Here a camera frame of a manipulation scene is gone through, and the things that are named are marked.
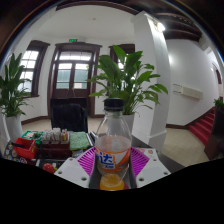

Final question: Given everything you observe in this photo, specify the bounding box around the white pillar lamp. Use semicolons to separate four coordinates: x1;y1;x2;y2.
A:
155;21;166;33

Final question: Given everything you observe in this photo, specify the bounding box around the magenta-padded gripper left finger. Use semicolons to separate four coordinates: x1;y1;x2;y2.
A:
54;146;101;190

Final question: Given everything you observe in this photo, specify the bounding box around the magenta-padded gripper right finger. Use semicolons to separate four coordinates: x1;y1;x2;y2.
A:
126;146;172;190

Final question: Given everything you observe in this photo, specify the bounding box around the clear orange soda bottle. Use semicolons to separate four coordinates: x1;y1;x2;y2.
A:
94;97;133;192

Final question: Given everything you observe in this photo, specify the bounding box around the small red round object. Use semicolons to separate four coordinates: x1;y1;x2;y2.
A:
42;162;57;174

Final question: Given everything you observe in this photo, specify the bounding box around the leafy plant in white pot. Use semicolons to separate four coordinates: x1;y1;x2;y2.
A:
0;52;33;143
88;44;170;135

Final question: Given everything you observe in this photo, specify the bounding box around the red carpeted staircase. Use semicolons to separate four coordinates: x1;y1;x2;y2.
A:
189;106;218;147

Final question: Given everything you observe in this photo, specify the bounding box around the printed paper leaflet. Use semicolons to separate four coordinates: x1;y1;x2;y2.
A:
143;148;158;158

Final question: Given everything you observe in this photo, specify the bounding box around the red plastic box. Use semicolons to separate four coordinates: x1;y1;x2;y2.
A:
12;137;37;160

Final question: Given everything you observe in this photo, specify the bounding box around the black chair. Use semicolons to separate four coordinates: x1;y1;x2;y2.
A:
49;96;90;134

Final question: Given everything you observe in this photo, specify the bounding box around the dark framed window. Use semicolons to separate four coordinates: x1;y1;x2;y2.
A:
17;40;51;98
108;43;136;65

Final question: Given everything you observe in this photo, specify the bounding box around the dark tray of small packets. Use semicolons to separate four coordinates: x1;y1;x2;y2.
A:
40;127;72;158

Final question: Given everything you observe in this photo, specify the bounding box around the dark wooden double door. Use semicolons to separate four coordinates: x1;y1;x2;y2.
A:
47;41;103;118

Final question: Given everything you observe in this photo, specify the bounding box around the green box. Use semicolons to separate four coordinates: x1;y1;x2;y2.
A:
21;130;45;141

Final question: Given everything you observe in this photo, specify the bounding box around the white wall-mounted unit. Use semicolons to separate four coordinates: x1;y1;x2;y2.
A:
172;82;205;101

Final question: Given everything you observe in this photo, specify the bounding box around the green cloth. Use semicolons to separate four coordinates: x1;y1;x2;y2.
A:
68;131;91;152

